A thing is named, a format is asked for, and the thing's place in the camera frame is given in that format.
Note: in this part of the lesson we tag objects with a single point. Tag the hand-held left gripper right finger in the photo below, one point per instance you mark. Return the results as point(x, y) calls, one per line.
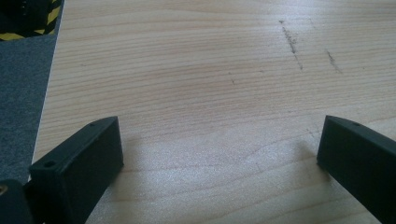
point(361, 161)

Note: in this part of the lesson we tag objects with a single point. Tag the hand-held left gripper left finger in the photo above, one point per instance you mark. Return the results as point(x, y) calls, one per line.
point(81, 168)

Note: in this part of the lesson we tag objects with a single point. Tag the black stand with striped base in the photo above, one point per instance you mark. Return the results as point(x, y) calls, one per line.
point(25, 15)

